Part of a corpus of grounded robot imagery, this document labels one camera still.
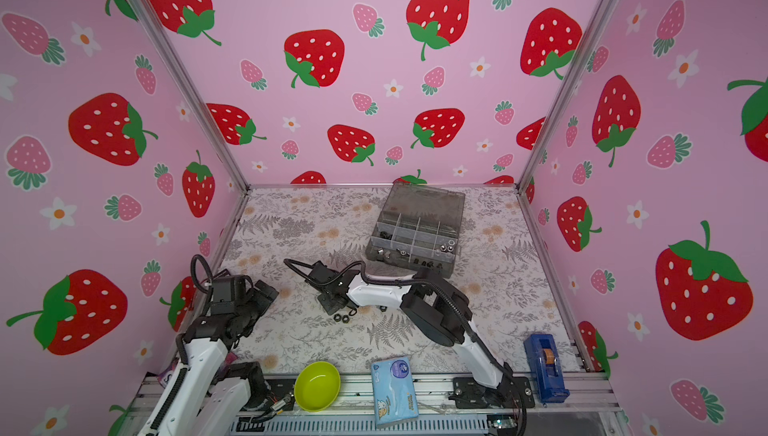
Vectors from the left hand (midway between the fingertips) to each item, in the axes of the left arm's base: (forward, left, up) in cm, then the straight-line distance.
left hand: (266, 297), depth 83 cm
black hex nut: (-3, -19, -7) cm, 21 cm away
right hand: (+4, -17, -7) cm, 19 cm away
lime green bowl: (-21, -17, -8) cm, 28 cm away
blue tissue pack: (-23, -37, -1) cm, 43 cm away
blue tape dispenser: (-15, -74, -1) cm, 76 cm away
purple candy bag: (-19, +22, -6) cm, 30 cm away
